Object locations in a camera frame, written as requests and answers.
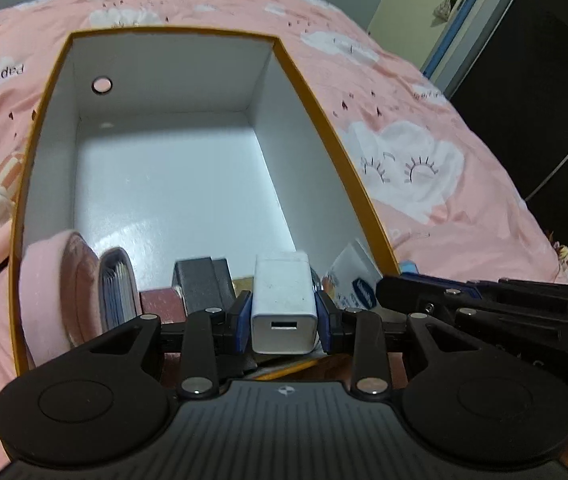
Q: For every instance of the maroon small box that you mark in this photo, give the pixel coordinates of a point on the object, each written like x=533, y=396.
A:
x=161, y=305

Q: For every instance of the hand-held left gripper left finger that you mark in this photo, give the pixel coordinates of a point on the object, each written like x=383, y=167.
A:
x=240, y=322

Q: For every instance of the white usb charger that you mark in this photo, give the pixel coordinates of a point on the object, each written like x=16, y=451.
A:
x=281, y=305

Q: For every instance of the beige door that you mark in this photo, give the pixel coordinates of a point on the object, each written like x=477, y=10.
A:
x=414, y=10

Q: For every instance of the orange cardboard box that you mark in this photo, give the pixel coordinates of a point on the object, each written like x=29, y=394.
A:
x=164, y=185

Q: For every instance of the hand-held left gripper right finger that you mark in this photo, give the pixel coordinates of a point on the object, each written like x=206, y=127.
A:
x=325, y=322

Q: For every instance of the pink printed blanket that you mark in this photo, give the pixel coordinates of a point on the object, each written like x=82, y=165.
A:
x=414, y=110

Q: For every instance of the blue striped pouch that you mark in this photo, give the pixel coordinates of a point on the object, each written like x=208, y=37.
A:
x=116, y=290

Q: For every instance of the dark wardrobe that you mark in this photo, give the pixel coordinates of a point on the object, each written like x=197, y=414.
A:
x=539, y=110

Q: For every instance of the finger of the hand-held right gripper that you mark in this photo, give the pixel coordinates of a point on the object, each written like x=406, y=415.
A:
x=414, y=295
x=444, y=284

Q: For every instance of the white lotion tube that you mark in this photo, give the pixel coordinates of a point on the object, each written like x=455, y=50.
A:
x=356, y=280

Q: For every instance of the grey square box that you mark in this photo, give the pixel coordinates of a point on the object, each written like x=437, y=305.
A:
x=199, y=285

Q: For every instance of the gold square box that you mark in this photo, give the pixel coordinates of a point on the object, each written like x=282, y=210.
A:
x=243, y=285

